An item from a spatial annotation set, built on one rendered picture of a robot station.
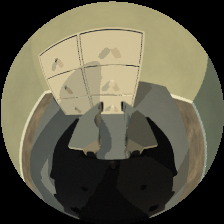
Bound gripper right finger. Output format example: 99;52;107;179
121;101;178;177

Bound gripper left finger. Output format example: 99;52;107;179
50;102;103;180

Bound grey chest of drawers with tan drawers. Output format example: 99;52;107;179
38;27;145;115

